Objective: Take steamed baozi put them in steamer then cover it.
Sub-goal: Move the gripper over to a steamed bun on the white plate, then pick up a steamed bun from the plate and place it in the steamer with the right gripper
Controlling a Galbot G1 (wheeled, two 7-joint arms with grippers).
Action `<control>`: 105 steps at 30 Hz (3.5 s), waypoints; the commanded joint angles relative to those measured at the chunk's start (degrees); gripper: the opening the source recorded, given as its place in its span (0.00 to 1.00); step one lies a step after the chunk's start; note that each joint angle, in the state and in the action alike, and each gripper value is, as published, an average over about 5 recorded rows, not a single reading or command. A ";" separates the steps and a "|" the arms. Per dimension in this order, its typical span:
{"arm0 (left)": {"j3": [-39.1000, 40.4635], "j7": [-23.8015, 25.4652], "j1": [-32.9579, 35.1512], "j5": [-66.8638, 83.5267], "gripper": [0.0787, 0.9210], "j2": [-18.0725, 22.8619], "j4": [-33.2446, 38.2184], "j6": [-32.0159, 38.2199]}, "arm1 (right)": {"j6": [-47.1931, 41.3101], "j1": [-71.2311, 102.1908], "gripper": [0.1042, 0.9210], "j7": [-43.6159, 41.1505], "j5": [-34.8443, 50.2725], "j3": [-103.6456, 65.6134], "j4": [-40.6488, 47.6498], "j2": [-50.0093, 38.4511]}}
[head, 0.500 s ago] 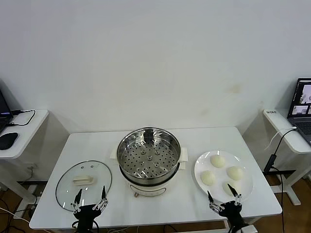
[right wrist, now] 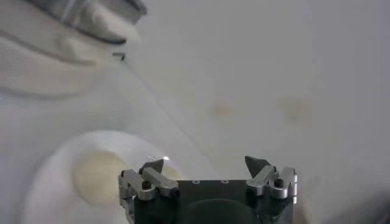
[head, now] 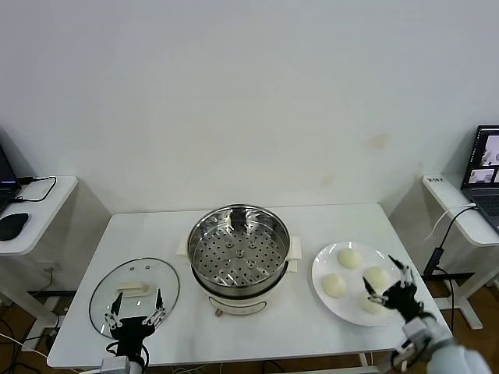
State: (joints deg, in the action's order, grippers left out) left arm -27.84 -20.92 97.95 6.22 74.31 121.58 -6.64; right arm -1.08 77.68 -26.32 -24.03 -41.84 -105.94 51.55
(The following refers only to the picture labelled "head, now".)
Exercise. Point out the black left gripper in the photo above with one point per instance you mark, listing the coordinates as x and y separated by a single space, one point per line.
132 331

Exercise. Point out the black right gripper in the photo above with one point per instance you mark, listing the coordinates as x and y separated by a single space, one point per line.
403 302

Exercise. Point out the white steamed baozi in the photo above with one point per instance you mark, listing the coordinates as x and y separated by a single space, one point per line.
370 305
334 285
349 258
376 276

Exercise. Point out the round glass pot lid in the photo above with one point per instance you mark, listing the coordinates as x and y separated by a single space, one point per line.
167 272

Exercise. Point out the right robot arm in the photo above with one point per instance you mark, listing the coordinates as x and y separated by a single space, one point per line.
460 358

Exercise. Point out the stainless steel steamer basket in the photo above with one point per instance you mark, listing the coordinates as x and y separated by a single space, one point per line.
281 243

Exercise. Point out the round white plate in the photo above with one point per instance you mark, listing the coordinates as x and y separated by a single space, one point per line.
343 308

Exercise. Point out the cream electric cooking pot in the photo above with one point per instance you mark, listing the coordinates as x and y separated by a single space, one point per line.
238 302

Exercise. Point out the white side desk with label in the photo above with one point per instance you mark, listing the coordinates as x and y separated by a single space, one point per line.
448 195

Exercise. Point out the small desk label sticker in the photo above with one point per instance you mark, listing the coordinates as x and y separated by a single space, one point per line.
435 179

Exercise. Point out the white side desk with mouse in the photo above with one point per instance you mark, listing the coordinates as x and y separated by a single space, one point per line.
39 202

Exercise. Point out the black computer mouse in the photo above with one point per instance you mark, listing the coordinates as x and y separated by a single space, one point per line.
11 226

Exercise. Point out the black laptop with dark screen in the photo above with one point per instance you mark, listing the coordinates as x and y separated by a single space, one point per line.
6 175

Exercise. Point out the white work table frame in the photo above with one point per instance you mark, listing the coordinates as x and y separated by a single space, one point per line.
364 359

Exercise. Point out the grey laptop showing camera views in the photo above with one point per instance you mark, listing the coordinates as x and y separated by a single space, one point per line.
481 195

